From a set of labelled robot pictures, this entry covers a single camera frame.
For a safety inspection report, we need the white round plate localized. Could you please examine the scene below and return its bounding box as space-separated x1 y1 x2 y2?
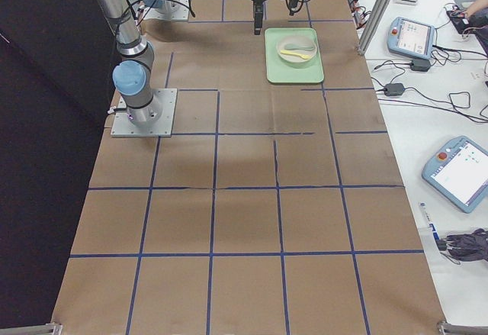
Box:
276 35 318 65

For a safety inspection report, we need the yellow plastic fork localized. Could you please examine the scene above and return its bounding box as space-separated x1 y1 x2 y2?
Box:
280 50 312 60

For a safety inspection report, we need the teal plastic spoon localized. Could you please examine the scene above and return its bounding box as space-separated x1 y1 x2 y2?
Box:
283 43 316 52

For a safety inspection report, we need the light green plastic tray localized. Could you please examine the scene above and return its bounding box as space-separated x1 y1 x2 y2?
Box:
265 27 324 84

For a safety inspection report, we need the far teach pendant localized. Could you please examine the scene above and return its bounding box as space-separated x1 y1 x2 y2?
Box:
387 17 435 60

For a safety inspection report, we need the teach pendant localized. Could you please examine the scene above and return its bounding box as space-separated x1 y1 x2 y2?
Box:
422 136 487 214
387 17 435 60

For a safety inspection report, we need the black power adapter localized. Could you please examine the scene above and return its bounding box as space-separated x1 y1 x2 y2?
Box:
384 82 405 97
409 59 432 72

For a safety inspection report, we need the near teach pendant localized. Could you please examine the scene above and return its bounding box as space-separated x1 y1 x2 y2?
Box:
422 136 487 214

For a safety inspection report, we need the dark cloth bundle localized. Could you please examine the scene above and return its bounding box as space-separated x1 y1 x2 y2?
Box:
435 228 487 265

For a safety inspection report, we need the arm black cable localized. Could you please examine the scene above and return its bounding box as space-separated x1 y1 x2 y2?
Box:
114 0 196 27

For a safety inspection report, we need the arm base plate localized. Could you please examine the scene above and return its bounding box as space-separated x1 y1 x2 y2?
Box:
111 89 178 137
142 0 190 22

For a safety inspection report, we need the aluminium frame post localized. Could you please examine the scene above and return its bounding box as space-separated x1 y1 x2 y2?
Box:
357 0 390 56

